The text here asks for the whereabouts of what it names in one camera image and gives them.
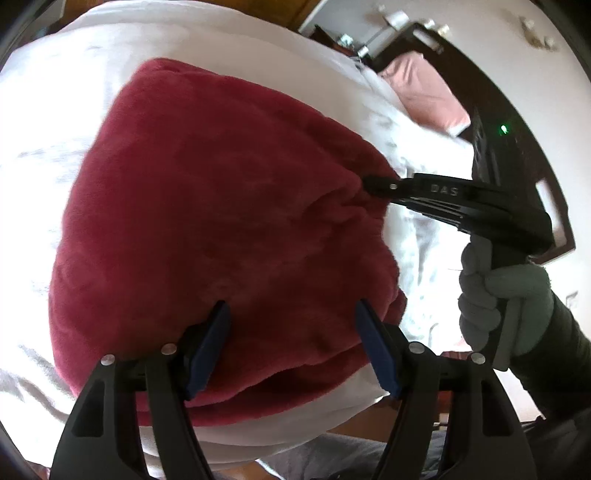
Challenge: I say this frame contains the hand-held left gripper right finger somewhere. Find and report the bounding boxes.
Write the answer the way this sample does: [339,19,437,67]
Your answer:
[355,299,539,480]

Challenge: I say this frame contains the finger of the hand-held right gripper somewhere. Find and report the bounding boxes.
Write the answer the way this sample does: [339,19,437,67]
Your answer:
[362,173,481,202]
[394,198,469,232]

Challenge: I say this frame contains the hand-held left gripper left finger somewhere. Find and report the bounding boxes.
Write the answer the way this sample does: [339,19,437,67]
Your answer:
[48,300,232,480]

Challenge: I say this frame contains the dark red fleece blanket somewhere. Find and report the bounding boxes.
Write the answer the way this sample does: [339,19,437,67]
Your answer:
[47,58,410,428]

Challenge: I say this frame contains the person's right forearm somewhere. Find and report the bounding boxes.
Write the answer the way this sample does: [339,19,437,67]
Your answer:
[505,292,591,418]

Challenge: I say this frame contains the person's right hand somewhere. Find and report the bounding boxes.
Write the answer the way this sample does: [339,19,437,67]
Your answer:
[457,242,556,371]

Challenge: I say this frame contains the dark wooden headboard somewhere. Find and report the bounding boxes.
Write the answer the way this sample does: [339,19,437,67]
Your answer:
[372,21,578,267]

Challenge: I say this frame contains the pink pillow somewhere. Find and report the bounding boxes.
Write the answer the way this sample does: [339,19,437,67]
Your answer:
[379,52,472,138]

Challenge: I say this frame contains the person's grey clothing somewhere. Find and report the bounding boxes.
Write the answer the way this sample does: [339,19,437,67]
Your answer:
[256,415,591,480]

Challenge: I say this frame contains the white bottles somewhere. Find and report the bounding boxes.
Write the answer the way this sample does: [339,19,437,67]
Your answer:
[419,18,452,37]

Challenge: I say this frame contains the dark wooden nightstand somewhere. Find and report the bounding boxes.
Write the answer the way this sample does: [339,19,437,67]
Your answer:
[313,23,376,63]

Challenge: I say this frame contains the white table lamp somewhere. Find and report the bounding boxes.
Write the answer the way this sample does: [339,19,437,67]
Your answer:
[381,9,411,33]

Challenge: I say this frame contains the white bed cover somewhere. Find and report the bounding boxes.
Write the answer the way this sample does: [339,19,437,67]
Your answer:
[0,0,477,468]

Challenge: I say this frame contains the wall ornament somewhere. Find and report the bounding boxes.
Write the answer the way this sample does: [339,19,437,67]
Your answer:
[519,16,557,51]

